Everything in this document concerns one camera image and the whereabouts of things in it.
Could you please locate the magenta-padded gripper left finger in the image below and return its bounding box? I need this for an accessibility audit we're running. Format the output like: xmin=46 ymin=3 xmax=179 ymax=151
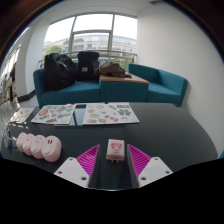
xmin=53 ymin=143 xmax=101 ymax=189

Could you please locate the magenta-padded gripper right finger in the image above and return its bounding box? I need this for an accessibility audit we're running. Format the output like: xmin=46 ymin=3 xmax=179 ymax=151
xmin=125 ymin=143 xmax=174 ymax=188

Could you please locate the pink charger block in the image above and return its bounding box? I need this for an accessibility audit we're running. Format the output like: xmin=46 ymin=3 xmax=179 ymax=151
xmin=105 ymin=138 xmax=126 ymax=164

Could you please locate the pink power strip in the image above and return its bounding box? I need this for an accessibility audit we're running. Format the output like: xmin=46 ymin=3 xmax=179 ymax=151
xmin=15 ymin=131 xmax=63 ymax=163

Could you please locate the colourful sticker sheet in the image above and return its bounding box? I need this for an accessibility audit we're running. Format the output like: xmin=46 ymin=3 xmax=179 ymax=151
xmin=9 ymin=106 xmax=36 ymax=125
xmin=81 ymin=102 xmax=141 ymax=126
xmin=30 ymin=104 xmax=78 ymax=127

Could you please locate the teal sofa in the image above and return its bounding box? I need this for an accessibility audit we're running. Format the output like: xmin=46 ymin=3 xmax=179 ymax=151
xmin=32 ymin=63 xmax=189 ymax=108

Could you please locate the wooden sofa table top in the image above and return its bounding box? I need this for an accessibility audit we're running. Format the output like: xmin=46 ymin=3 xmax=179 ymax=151
xmin=99 ymin=73 xmax=150 ymax=84

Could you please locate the large black bag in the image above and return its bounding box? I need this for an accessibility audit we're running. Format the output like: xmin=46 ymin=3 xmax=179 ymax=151
xmin=43 ymin=52 xmax=77 ymax=92

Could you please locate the black backpack with label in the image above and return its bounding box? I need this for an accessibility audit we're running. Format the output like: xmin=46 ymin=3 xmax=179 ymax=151
xmin=75 ymin=50 xmax=100 ymax=82

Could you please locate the brown jacket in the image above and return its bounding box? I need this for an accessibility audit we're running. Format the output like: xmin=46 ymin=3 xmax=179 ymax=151
xmin=97 ymin=60 xmax=133 ymax=79

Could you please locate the person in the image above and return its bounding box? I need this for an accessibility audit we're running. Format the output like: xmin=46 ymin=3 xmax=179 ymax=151
xmin=9 ymin=63 xmax=17 ymax=103

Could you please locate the metal window railing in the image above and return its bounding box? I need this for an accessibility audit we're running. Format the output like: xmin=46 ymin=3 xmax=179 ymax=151
xmin=37 ymin=49 xmax=138 ymax=69

